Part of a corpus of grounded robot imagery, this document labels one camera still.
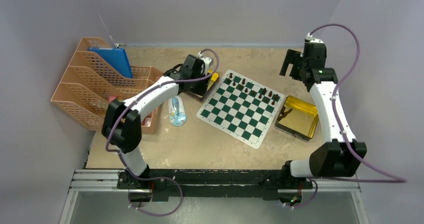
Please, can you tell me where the pink bottle in rack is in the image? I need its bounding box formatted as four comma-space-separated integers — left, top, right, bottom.
107, 95, 119, 103

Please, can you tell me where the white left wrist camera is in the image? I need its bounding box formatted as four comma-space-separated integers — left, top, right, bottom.
197, 52, 214, 73

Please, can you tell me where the orange plastic file rack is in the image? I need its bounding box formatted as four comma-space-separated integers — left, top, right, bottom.
51, 37, 163, 131

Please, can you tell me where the dark wooden king piece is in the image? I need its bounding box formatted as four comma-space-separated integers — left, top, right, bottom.
277, 106, 293, 122

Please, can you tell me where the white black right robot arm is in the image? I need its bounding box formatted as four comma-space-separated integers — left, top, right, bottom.
280, 37, 367, 188

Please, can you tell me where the small orange plastic box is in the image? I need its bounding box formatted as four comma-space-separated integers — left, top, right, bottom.
141, 107, 160, 134

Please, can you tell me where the light blue round item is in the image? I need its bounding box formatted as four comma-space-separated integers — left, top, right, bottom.
168, 96, 187, 127

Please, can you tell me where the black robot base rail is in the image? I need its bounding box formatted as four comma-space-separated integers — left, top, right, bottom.
117, 167, 313, 202

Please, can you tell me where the gold tin with dark pieces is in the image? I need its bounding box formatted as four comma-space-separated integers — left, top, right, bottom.
274, 95, 319, 142

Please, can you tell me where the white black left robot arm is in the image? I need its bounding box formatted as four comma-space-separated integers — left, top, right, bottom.
101, 53, 218, 189

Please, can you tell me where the gold tin with light pieces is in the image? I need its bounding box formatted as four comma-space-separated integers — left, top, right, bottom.
184, 72, 220, 103

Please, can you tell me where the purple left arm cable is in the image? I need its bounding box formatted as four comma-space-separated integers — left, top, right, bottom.
105, 48, 220, 217

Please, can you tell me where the green white chess board mat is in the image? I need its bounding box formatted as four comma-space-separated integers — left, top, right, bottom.
196, 70, 285, 149

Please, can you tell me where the blue folder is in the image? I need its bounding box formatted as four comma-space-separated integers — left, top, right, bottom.
88, 47, 133, 78

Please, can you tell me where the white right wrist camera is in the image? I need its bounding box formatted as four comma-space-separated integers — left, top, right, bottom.
304, 33, 326, 50

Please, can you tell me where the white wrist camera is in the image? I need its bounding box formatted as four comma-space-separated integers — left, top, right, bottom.
304, 33, 326, 50
197, 52, 214, 73

